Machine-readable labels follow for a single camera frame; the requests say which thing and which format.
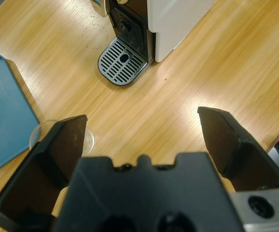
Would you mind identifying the blue plastic tray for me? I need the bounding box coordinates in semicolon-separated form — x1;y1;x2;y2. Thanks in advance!
0;53;41;174

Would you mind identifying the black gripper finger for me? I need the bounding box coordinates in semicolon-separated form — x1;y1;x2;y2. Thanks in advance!
0;115;88;232
197;106;279;193

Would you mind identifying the white capsule coffee machine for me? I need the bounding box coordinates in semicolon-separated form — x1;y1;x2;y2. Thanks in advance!
91;0;215;87

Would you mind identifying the clear drinking glass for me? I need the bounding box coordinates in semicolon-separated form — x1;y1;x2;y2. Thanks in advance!
29;119;96;156

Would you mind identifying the metal slotted drip tray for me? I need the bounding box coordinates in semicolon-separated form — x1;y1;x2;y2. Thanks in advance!
98;36;148;87

